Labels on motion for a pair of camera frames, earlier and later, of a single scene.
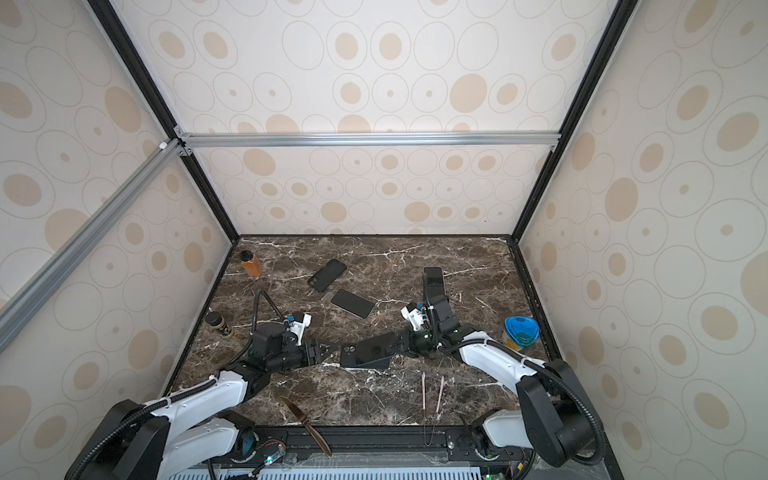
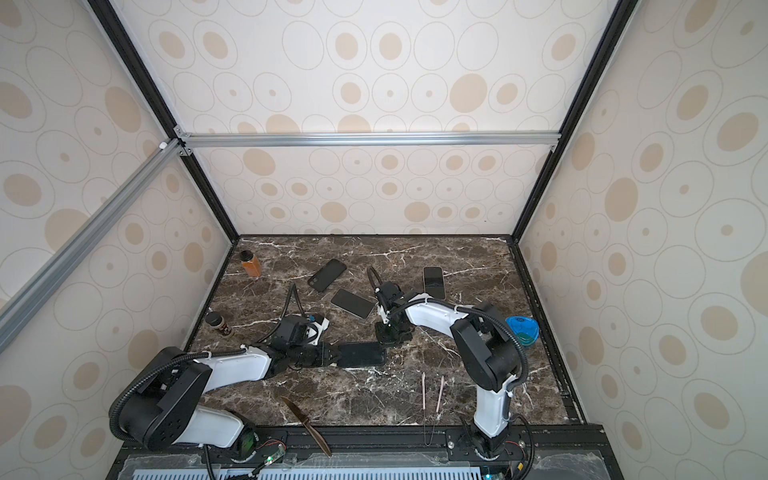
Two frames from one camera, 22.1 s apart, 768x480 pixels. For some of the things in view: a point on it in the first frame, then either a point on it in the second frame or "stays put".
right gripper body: x=418 y=344 -> x=387 y=335
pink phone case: x=433 y=282 stays put
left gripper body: x=312 y=360 stays put
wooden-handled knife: x=304 y=419 stays put
